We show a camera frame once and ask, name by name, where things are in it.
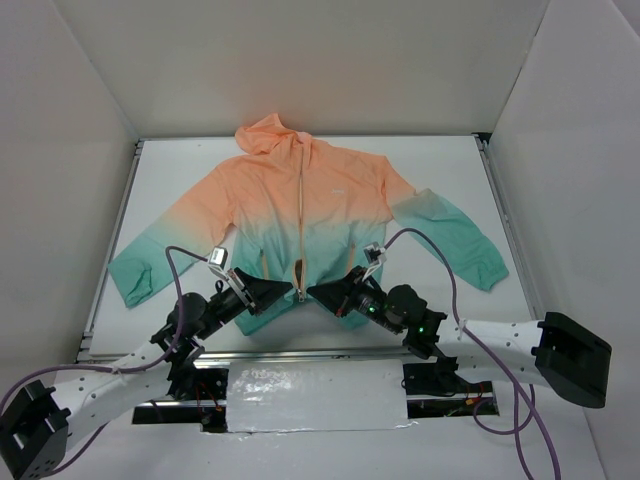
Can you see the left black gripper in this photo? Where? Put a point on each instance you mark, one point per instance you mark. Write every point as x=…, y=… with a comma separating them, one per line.
x=245, y=292

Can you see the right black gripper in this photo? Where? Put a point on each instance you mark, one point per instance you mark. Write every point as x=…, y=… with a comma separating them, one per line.
x=350, y=288

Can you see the orange and teal gradient jacket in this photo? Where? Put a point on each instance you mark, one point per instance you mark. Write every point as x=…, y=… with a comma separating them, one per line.
x=303, y=211

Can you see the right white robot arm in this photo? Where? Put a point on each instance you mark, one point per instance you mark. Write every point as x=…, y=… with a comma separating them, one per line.
x=555, y=352

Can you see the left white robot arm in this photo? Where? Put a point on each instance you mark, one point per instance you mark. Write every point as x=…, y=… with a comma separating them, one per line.
x=42, y=423

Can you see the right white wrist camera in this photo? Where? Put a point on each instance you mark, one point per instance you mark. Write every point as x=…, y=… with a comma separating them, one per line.
x=375, y=255

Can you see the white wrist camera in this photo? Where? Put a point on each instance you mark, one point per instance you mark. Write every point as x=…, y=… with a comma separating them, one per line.
x=375, y=255
x=217, y=262

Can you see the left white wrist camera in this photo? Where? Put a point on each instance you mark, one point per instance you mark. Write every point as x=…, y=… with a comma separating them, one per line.
x=217, y=262

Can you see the aluminium table frame rail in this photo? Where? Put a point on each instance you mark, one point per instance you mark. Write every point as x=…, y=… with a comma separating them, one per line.
x=457, y=167

